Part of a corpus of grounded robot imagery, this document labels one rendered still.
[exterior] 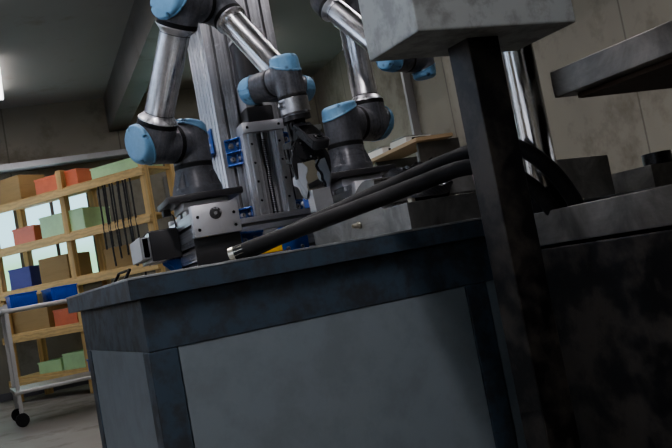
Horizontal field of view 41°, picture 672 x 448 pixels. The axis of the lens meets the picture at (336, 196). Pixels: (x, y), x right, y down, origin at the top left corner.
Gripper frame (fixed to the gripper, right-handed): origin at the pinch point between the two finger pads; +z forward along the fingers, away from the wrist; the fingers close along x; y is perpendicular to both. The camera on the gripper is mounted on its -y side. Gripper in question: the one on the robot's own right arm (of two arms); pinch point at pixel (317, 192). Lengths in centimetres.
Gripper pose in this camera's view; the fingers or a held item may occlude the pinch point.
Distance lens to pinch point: 223.2
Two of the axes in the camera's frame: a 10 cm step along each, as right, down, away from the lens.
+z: 2.2, 9.7, 0.0
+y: -4.3, 0.9, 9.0
